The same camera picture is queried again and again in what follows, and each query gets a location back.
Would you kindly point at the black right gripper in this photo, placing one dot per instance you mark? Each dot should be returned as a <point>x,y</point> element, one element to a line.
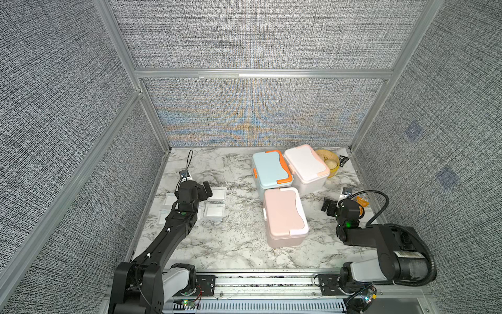
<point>332,205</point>

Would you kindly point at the pink first aid box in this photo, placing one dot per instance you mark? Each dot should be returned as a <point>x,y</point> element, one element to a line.
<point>285,220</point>

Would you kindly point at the blue orange first aid box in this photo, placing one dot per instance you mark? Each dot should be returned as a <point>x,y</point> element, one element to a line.
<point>270,171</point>

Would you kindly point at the white gauze packet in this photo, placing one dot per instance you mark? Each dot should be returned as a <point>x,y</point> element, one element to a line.
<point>162,216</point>
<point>169,200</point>
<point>214,212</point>
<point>219,195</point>

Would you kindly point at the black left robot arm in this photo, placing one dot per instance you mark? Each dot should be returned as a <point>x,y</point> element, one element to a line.
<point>140,286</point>

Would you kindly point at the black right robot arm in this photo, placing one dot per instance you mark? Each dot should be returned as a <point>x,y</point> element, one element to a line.
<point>402,257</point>

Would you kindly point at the orange small object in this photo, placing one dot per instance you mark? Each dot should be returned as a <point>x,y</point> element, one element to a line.
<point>362,202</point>

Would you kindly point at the yellow bamboo steamer basket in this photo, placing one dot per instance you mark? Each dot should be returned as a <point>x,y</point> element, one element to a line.
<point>323,154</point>

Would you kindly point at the small black wrapper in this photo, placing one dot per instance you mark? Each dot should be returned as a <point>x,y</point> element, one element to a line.
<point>343,160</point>

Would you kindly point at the aluminium front rail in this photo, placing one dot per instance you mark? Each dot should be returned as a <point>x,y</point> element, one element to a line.
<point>264,291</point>

